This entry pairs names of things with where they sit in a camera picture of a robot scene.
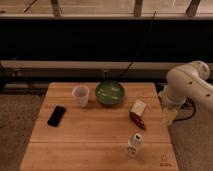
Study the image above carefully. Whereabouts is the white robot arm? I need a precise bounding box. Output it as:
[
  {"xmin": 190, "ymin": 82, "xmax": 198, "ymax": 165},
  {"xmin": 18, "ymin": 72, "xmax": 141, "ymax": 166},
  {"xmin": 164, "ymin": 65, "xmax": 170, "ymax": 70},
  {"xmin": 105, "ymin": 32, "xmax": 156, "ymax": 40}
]
[{"xmin": 158, "ymin": 61, "xmax": 213, "ymax": 125}]

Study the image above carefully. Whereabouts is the small clear plastic bottle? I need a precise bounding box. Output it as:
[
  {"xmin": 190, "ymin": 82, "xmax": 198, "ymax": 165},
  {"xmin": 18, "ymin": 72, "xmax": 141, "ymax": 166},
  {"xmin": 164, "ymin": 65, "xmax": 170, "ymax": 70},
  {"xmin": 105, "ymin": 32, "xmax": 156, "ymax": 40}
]
[{"xmin": 126, "ymin": 133, "xmax": 143, "ymax": 157}]

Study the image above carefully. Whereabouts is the green bowl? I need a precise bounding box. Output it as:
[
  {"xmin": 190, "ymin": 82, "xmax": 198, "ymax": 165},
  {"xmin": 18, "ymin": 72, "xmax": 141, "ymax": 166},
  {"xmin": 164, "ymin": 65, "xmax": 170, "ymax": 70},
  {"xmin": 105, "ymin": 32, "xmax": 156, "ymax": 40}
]
[{"xmin": 95, "ymin": 80, "xmax": 125, "ymax": 106}]

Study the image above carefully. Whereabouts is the translucent plastic cup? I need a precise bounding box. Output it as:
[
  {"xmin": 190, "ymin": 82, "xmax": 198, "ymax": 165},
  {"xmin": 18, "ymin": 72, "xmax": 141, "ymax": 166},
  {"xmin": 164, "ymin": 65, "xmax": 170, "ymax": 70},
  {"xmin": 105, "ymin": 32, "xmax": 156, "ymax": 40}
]
[{"xmin": 72, "ymin": 85, "xmax": 90, "ymax": 107}]

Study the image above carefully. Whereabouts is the black smartphone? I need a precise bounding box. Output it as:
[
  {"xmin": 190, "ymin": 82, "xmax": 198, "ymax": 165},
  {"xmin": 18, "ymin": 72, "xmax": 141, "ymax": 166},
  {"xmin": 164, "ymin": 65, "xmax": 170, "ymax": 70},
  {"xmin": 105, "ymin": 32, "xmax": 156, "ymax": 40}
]
[{"xmin": 47, "ymin": 106, "xmax": 66, "ymax": 127}]

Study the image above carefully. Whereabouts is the wall power outlet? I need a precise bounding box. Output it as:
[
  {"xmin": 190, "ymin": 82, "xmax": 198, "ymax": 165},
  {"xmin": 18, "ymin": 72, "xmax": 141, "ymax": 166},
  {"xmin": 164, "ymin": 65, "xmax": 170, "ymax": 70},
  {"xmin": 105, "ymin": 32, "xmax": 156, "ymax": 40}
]
[{"xmin": 103, "ymin": 70, "xmax": 109, "ymax": 77}]

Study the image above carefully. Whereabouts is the black cable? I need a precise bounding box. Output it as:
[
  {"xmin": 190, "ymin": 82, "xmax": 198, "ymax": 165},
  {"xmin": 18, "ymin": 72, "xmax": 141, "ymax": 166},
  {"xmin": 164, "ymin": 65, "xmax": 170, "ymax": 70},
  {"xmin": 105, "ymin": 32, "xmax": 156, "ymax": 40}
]
[{"xmin": 117, "ymin": 10, "xmax": 158, "ymax": 81}]

